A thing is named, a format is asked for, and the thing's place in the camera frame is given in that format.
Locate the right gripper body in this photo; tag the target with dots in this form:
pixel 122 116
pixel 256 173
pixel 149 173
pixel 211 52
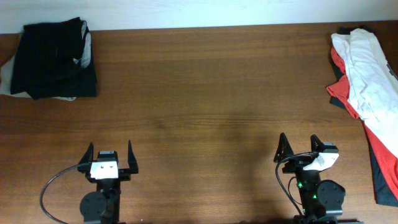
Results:
pixel 297 163

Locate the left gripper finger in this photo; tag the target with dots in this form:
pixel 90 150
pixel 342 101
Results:
pixel 131 159
pixel 88 155

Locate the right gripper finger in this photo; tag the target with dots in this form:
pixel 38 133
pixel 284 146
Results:
pixel 316 144
pixel 284 149

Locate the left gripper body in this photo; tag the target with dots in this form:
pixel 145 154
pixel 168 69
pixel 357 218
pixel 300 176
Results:
pixel 123 174

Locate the white t-shirt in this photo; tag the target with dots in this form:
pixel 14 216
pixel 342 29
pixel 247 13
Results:
pixel 372 87

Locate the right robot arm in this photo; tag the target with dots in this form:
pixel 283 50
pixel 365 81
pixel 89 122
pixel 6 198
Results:
pixel 320 200

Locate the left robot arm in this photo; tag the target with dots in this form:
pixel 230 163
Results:
pixel 102 206

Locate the red t-shirt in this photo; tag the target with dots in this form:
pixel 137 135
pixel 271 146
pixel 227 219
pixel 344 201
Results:
pixel 345 90

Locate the dark teal garment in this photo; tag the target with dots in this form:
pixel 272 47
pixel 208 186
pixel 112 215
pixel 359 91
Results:
pixel 381 183

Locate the grey folded garment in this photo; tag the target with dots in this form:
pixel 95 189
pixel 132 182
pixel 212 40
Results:
pixel 85 59

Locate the black folded garment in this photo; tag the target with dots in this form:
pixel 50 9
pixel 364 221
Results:
pixel 58 43

